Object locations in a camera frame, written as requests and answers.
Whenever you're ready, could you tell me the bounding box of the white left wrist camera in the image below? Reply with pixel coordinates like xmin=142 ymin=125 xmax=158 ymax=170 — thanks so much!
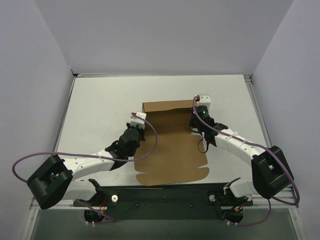
xmin=127 ymin=111 xmax=147 ymax=129

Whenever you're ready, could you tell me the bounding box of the brown cardboard box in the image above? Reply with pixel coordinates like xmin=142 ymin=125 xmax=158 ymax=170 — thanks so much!
xmin=134 ymin=100 xmax=210 ymax=186

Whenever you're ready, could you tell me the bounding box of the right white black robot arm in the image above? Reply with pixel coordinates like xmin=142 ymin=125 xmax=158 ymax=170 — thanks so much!
xmin=189 ymin=105 xmax=294 ymax=200

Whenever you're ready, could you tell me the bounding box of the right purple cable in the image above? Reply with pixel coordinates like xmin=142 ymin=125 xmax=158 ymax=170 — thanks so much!
xmin=191 ymin=96 xmax=301 ymax=227

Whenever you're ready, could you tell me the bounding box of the aluminium frame rail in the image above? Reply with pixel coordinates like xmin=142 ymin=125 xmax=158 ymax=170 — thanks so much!
xmin=272 ymin=187 xmax=301 ymax=208

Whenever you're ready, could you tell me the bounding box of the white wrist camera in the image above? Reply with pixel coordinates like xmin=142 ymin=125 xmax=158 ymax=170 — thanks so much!
xmin=127 ymin=111 xmax=147 ymax=129
xmin=195 ymin=94 xmax=211 ymax=109

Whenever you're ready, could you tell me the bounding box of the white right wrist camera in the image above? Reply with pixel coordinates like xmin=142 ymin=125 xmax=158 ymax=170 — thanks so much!
xmin=195 ymin=94 xmax=211 ymax=109

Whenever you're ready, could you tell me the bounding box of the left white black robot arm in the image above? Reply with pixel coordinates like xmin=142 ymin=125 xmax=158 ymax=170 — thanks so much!
xmin=27 ymin=120 xmax=145 ymax=210

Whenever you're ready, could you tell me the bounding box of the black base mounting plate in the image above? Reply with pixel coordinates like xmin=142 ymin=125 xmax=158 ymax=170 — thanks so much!
xmin=85 ymin=183 xmax=253 ymax=221

